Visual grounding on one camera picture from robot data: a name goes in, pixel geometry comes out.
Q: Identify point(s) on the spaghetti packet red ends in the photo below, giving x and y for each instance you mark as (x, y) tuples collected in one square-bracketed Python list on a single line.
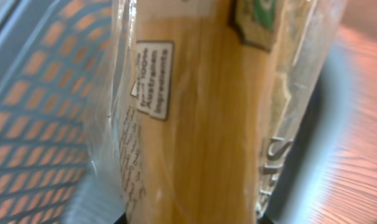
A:
[(197, 103)]

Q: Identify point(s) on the grey plastic basket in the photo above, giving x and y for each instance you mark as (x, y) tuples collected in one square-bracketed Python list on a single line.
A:
[(50, 54)]

